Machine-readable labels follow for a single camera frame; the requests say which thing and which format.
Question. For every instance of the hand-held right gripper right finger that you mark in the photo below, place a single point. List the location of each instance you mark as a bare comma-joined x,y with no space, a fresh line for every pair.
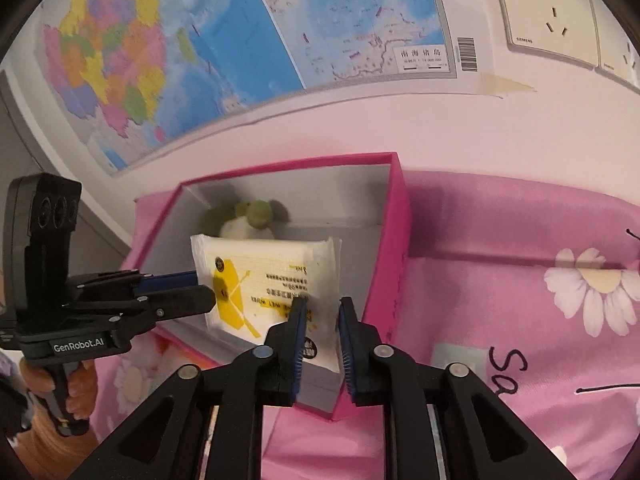
346,355

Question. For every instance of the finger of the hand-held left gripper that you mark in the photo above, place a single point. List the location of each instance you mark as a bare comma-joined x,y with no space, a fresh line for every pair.
170,280
185,302

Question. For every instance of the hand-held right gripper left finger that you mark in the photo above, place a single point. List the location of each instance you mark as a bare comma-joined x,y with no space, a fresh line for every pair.
299,350

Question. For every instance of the white tissue packet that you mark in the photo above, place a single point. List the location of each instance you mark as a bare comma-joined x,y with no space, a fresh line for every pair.
260,270

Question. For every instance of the pink cardboard box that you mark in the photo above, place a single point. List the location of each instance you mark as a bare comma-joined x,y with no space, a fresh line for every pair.
395,240

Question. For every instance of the person's left forearm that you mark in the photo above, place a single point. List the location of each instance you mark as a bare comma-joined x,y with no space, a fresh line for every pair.
45,450

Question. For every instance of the person's left hand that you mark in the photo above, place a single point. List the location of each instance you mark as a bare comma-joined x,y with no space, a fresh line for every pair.
82,390

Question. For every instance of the green plush turtle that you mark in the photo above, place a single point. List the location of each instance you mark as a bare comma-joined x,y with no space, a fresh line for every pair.
255,215

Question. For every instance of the pink floral bed sheet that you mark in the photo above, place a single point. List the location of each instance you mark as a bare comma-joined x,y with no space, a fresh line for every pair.
500,220

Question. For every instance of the beige tape strip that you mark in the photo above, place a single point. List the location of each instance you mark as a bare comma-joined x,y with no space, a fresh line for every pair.
505,85

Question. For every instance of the colourful wall map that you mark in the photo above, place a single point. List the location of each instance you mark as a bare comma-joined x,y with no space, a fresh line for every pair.
250,35

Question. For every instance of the white wall socket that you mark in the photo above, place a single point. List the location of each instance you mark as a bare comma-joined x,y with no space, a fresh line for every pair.
620,45
545,10

